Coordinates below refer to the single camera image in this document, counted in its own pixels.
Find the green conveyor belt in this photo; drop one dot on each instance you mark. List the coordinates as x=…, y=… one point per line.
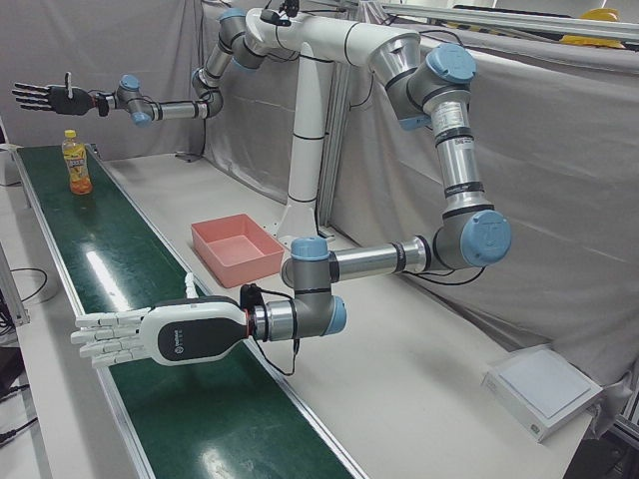
x=125, y=259

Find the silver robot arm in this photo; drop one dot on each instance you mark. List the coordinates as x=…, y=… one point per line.
x=175, y=110
x=459, y=164

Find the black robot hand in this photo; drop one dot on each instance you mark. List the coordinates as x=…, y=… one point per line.
x=67, y=102

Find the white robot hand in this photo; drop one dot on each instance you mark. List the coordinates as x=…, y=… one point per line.
x=190, y=334

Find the aluminium column behind pedestal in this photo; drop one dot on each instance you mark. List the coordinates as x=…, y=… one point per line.
x=332, y=174

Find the grey curtain cloth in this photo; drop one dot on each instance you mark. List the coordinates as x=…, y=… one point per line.
x=549, y=199

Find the pink plastic basket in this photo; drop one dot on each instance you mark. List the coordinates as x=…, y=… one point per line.
x=234, y=249

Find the black foot plate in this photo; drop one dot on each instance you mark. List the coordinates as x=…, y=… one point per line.
x=189, y=157

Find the orange drink bottle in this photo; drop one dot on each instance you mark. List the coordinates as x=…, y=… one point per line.
x=79, y=169

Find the white flat box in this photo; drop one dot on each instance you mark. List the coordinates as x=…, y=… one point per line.
x=544, y=384

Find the yellow hard hat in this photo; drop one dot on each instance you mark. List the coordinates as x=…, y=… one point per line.
x=601, y=15
x=591, y=41

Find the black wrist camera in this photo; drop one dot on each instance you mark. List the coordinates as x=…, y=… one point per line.
x=103, y=106
x=249, y=297

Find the aluminium frame post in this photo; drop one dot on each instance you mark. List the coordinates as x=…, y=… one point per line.
x=15, y=299

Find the white robot torso pedestal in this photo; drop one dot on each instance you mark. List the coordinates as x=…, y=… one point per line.
x=304, y=125

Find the aluminium overhead beam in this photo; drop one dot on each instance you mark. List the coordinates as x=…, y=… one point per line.
x=499, y=19

